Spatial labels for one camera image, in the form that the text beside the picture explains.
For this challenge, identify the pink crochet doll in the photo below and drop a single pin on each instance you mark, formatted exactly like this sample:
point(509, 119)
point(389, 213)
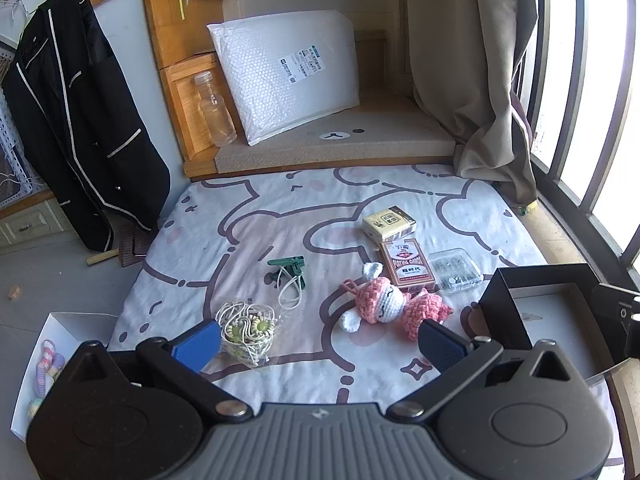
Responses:
point(385, 302)

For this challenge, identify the pastel crochet toy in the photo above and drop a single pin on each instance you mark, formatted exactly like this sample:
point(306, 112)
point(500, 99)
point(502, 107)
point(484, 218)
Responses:
point(47, 370)

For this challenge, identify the printed cartoon blanket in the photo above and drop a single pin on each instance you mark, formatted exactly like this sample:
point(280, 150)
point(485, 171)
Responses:
point(250, 220)

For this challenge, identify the clear plastic case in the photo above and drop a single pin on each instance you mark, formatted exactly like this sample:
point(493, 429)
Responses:
point(455, 270)

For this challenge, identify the black jacket with white trim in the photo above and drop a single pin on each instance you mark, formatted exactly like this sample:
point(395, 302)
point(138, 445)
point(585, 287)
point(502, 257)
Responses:
point(75, 125)

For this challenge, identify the yellow tissue pack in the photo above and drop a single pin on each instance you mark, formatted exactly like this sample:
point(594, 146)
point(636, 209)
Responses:
point(387, 225)

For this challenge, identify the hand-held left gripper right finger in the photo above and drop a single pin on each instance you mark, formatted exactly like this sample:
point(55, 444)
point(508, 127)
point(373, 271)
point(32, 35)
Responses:
point(442, 345)

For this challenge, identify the beige curtain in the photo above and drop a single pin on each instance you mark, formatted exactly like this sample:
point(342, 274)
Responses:
point(480, 85)

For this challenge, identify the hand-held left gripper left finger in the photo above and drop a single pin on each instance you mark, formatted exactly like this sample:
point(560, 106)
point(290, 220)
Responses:
point(197, 345)

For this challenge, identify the small yellow green item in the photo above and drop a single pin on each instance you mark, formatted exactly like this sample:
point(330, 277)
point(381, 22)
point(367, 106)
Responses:
point(527, 208)

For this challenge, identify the black cardboard box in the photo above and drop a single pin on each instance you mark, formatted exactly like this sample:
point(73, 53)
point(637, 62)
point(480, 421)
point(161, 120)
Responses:
point(505, 300)

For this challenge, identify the red playing cards box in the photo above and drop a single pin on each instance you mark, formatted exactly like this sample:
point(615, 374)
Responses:
point(407, 265)

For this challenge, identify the wooden cabinet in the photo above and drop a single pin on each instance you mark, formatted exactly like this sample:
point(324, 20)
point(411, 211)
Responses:
point(175, 25)

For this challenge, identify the clear glass bottle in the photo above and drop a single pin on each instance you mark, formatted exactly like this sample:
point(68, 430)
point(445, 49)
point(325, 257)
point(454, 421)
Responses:
point(215, 115)

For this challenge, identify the black window grille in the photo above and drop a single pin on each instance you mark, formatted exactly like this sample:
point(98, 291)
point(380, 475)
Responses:
point(580, 215)

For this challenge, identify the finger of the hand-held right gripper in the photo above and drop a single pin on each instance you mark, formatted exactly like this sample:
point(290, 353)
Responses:
point(620, 312)

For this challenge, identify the white cardboard box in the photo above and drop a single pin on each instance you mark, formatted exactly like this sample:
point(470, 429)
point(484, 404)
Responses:
point(65, 325)

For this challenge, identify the beige seat cushion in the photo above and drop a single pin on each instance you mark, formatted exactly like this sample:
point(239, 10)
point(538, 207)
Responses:
point(350, 150)

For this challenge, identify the white bubble mailer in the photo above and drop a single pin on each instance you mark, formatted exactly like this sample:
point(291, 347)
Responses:
point(280, 75)

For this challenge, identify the white drawer cabinet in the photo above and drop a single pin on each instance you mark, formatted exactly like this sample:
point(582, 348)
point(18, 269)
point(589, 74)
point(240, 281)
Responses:
point(30, 222)

